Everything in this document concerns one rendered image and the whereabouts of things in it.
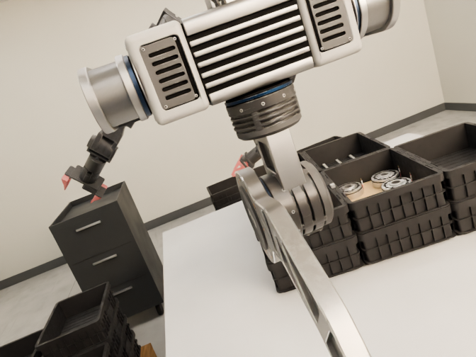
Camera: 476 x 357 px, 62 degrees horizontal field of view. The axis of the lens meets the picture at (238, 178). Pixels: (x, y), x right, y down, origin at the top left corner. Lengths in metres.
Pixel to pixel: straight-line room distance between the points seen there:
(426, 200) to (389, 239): 0.16
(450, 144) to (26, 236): 4.40
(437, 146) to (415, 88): 3.87
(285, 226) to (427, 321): 0.62
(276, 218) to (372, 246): 0.76
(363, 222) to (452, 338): 0.41
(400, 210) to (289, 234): 0.77
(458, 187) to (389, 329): 0.50
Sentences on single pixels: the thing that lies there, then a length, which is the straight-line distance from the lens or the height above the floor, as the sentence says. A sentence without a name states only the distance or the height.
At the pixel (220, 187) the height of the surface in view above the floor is 0.55.
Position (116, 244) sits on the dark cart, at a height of 0.63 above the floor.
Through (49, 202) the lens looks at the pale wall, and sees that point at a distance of 4.89.
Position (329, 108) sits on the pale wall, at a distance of 5.01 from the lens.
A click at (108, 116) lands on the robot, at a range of 0.71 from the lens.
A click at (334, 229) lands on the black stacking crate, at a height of 0.86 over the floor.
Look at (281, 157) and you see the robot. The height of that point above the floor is 1.24.
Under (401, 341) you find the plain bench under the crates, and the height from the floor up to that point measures 0.70.
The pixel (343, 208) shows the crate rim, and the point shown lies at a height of 0.92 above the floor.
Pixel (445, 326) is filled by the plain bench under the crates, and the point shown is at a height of 0.70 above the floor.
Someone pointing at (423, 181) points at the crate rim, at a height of 0.92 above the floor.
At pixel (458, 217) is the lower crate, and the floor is 0.77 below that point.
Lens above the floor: 1.42
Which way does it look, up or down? 15 degrees down
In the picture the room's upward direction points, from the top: 20 degrees counter-clockwise
